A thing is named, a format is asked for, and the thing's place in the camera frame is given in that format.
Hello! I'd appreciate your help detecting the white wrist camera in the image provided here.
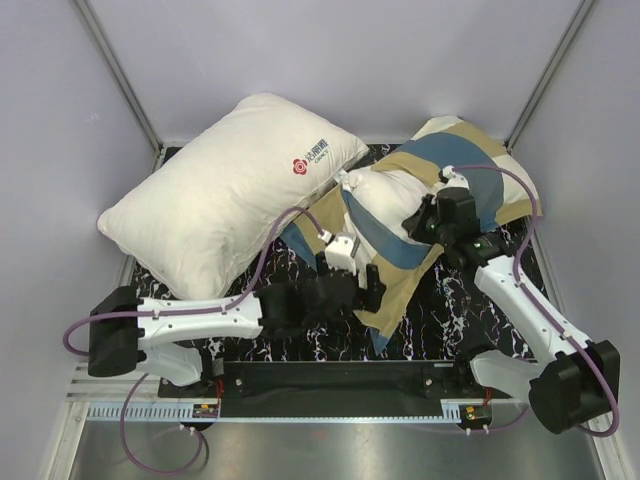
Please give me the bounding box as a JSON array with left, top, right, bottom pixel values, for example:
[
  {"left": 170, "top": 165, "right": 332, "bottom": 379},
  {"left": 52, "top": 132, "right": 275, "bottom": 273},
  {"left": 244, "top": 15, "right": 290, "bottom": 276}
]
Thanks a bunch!
[
  {"left": 324, "top": 232, "right": 360, "bottom": 275},
  {"left": 434, "top": 165, "right": 469, "bottom": 191}
]

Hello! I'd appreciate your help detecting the aluminium frame post left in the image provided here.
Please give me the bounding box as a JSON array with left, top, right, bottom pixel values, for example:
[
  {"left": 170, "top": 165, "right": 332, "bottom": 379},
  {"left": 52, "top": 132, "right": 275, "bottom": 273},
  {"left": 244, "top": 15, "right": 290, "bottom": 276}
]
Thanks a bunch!
[{"left": 73, "top": 0, "right": 162, "bottom": 151}]

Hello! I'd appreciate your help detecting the purple floor cable loop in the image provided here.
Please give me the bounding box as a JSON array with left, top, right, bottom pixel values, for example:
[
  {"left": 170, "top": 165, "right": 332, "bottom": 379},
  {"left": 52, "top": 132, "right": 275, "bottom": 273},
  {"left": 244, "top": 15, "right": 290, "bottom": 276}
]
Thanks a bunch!
[{"left": 119, "top": 372, "right": 211, "bottom": 479}]

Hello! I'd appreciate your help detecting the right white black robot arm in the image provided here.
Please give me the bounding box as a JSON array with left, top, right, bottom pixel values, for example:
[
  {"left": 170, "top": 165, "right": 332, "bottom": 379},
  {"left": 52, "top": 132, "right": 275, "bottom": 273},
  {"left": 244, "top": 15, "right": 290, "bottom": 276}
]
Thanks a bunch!
[{"left": 402, "top": 187, "right": 620, "bottom": 437}]

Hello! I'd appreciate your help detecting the blue beige patchwork pillowcase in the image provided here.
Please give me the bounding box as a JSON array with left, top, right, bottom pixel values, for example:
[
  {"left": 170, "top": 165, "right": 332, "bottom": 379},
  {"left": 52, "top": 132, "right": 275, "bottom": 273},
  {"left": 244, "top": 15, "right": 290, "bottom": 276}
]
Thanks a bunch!
[{"left": 281, "top": 116, "right": 542, "bottom": 352}]

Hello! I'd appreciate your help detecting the aluminium frame post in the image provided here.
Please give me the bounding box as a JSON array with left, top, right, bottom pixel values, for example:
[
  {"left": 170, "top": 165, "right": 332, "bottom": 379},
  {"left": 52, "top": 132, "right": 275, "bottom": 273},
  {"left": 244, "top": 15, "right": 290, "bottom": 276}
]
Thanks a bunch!
[
  {"left": 73, "top": 0, "right": 162, "bottom": 151},
  {"left": 504, "top": 0, "right": 599, "bottom": 152}
]

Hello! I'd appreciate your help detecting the white slotted cable duct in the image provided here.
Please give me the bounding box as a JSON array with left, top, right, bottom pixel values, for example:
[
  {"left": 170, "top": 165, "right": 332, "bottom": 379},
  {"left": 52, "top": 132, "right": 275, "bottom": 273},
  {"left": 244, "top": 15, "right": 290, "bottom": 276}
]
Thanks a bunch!
[{"left": 87, "top": 402, "right": 219, "bottom": 422}]

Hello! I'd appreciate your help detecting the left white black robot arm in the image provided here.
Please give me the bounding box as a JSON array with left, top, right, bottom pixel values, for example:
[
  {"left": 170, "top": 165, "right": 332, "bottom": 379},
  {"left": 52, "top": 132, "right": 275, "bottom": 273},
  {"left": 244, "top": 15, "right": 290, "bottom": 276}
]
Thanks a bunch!
[{"left": 88, "top": 253, "right": 387, "bottom": 396}]

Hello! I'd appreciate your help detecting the plain white pillow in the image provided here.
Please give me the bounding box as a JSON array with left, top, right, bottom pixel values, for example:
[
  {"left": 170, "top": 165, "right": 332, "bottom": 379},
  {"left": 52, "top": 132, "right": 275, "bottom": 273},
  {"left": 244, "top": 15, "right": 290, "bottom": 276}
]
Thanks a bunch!
[{"left": 97, "top": 93, "right": 368, "bottom": 300}]

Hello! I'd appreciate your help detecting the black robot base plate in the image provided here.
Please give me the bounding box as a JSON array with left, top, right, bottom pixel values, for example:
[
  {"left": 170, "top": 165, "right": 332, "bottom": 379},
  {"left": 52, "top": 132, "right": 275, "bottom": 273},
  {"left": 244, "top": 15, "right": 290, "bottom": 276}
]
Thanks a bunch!
[{"left": 158, "top": 361, "right": 485, "bottom": 423}]

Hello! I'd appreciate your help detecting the aluminium frame post right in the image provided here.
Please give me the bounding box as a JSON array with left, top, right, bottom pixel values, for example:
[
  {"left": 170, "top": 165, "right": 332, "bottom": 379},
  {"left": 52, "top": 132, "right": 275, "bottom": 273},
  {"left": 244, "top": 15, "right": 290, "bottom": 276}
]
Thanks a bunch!
[{"left": 504, "top": 0, "right": 599, "bottom": 152}]

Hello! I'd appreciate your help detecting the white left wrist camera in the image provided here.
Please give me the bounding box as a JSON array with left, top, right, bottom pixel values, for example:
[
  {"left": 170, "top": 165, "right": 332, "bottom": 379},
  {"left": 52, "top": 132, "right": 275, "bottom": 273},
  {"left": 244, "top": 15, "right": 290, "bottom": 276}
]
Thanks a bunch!
[{"left": 324, "top": 232, "right": 360, "bottom": 275}]

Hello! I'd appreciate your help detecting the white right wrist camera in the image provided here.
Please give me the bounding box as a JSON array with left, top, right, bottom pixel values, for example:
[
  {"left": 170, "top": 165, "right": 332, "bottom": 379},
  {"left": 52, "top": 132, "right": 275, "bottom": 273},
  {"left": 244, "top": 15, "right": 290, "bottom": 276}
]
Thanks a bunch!
[{"left": 434, "top": 165, "right": 469, "bottom": 191}]

